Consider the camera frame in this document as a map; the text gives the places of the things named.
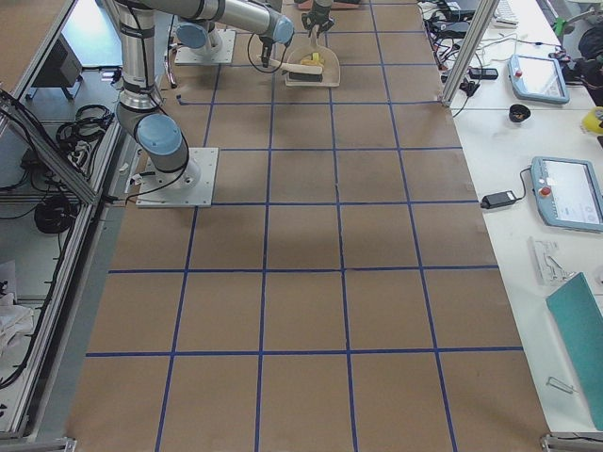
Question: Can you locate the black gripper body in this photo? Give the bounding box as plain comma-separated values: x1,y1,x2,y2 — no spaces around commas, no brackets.
301,10,334,32
260,36,274,67

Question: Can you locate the beige plastic dustpan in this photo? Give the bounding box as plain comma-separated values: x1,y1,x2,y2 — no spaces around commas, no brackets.
283,28,340,88

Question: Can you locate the white hand brush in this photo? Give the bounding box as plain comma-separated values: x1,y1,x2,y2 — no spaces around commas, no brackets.
250,56,324,82

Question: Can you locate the upper teach pendant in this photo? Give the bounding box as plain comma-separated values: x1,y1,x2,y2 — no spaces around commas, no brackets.
508,54,570,105

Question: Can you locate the teach pendant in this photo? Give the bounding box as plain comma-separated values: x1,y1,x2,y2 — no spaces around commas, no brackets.
530,156,602,233
508,54,570,105

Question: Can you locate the black power brick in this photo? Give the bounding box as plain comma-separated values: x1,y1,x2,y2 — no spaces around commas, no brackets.
480,190,520,210

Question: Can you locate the yellow round object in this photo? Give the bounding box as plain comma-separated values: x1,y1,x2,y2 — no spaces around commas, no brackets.
581,106,603,135

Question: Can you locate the lower teach pendant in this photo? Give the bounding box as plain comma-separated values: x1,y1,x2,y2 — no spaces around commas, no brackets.
530,156,602,233

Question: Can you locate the teal folder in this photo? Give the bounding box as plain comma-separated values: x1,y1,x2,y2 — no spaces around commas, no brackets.
546,273,602,430

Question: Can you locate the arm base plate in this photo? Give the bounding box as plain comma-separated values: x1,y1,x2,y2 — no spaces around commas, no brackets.
136,148,219,208
174,24,236,66

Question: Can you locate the aluminium frame upright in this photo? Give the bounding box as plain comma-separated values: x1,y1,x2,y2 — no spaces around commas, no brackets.
440,0,498,107

